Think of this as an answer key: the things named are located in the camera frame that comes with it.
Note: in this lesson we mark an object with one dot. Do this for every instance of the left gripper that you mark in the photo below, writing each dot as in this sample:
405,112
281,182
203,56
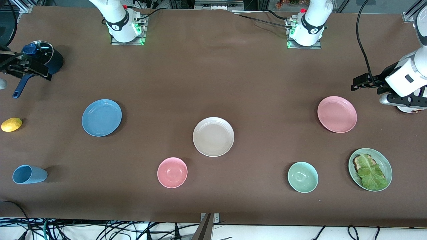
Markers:
382,81

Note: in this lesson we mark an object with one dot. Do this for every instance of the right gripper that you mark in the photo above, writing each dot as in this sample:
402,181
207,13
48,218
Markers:
7,63

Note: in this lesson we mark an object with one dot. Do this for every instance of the pink plate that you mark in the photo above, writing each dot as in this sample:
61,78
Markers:
337,114

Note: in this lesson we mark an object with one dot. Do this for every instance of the blue plate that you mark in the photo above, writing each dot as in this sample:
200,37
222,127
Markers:
101,117

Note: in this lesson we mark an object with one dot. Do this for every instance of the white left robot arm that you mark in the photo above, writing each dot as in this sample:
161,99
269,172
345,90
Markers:
312,20

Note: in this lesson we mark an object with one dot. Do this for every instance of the white toaster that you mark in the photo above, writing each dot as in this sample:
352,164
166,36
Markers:
413,110

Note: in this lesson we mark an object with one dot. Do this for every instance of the yellow lemon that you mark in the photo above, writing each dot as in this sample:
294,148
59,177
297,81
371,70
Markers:
11,124

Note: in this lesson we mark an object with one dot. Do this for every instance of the toasted bread slice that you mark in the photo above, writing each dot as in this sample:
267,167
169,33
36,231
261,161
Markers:
357,163

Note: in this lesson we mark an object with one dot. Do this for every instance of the mint green plate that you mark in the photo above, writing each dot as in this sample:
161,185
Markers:
383,163

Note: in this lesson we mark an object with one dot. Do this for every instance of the green lettuce leaf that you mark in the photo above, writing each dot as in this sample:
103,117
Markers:
370,175

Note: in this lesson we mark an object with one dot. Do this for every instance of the blue cup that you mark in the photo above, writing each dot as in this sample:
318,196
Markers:
30,174

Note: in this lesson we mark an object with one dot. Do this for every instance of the mint green bowl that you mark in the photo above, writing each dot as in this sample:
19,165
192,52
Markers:
302,177

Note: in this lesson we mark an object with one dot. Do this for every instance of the orange brown background item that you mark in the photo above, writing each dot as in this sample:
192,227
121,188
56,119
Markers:
282,3

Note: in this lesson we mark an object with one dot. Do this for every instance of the brown table cloth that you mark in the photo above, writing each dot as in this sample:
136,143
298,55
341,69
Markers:
213,83

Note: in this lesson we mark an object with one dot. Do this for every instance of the beige plate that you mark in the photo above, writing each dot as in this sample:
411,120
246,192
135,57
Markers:
213,136

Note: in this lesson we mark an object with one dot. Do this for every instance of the pink bowl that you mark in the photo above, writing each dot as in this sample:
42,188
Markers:
172,172

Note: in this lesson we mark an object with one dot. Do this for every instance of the dark stand bar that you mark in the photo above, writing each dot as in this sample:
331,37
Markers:
203,231

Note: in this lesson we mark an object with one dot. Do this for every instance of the aluminium frame profile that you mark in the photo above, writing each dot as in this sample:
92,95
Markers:
25,6
407,16

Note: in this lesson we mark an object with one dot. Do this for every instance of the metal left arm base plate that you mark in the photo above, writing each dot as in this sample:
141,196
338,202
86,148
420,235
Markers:
302,47

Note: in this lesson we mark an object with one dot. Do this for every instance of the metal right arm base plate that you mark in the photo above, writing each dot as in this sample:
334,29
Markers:
140,43

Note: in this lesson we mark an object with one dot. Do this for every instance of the grey metal rail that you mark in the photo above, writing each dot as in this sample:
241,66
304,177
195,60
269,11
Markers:
218,4

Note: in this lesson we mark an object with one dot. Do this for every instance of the small metal bracket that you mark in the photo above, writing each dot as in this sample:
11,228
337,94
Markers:
217,218

